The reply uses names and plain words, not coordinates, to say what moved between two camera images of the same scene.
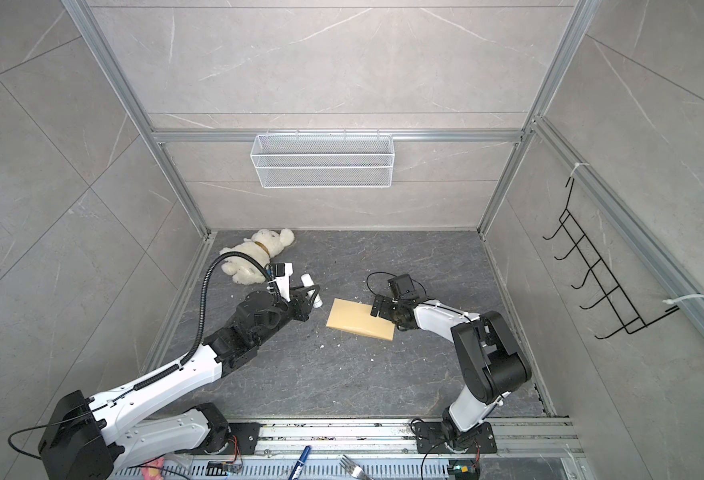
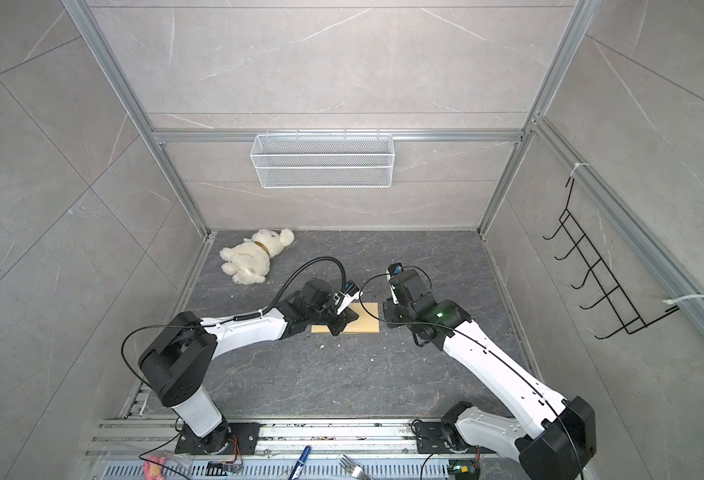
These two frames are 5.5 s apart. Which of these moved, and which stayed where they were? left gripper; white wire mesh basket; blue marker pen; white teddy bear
Moved: left gripper
Stayed: white teddy bear; white wire mesh basket; blue marker pen
